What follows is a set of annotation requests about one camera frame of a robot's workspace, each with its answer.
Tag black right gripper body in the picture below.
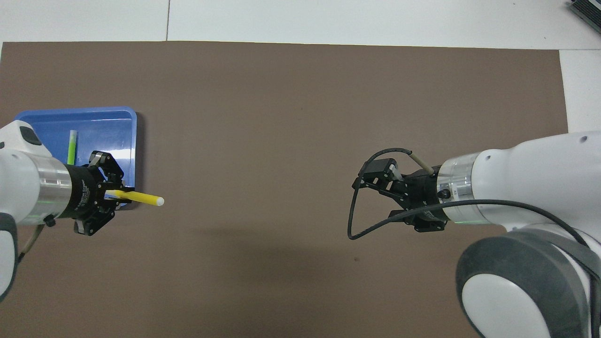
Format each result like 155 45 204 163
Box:
365 166 447 233

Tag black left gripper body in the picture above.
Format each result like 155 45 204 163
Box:
56 150 125 237

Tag yellow pen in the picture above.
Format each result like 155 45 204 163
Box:
109 189 165 207

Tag blue plastic tray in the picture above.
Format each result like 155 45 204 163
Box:
14 107 138 210

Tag brown table mat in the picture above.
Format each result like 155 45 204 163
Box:
0 41 591 338

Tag grey ribbed device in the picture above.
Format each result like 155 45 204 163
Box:
569 0 601 22

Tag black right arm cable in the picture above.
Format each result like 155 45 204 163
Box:
347 148 601 338

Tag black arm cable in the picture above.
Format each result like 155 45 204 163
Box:
347 148 601 338
18 223 46 261

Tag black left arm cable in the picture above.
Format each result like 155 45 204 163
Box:
18 223 46 261

